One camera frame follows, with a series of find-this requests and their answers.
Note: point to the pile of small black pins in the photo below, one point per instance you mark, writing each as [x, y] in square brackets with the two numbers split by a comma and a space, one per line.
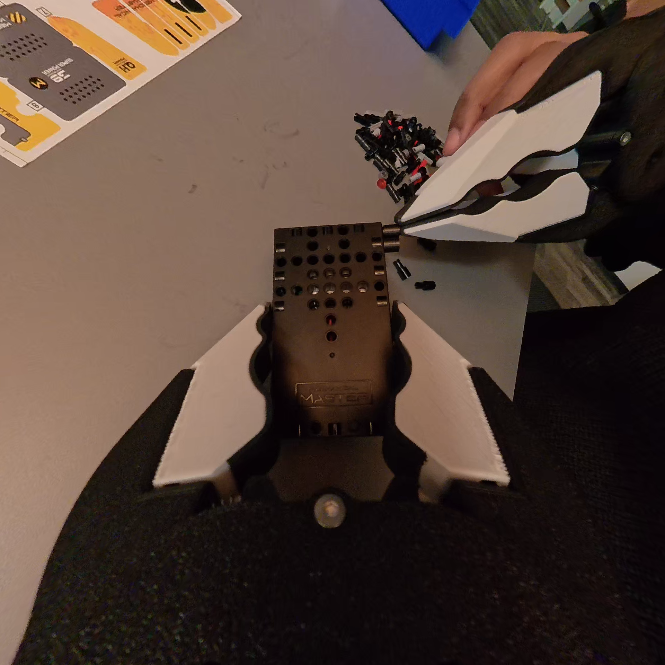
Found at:
[400, 145]

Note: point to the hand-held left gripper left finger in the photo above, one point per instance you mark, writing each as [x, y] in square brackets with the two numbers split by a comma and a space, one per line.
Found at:
[218, 410]

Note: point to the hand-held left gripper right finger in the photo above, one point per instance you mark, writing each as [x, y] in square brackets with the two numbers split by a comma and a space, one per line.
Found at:
[447, 415]

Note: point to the yellow and grey sticker sheet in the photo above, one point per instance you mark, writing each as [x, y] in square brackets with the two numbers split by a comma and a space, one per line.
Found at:
[78, 67]

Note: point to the small black connector pin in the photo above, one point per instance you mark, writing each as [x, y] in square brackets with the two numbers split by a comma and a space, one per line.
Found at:
[425, 284]
[390, 230]
[402, 270]
[390, 244]

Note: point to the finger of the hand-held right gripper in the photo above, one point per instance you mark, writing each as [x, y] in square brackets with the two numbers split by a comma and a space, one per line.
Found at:
[493, 150]
[519, 221]

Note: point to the person's right hand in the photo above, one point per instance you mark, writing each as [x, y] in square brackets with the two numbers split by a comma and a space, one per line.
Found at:
[493, 83]

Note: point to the person's black pants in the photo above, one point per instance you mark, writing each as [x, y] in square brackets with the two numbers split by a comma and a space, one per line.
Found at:
[597, 363]

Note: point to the black perforated plastic block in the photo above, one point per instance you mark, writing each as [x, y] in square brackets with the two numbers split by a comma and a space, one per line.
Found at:
[332, 363]

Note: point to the blue bin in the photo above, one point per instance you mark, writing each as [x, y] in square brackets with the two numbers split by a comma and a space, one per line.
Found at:
[426, 21]

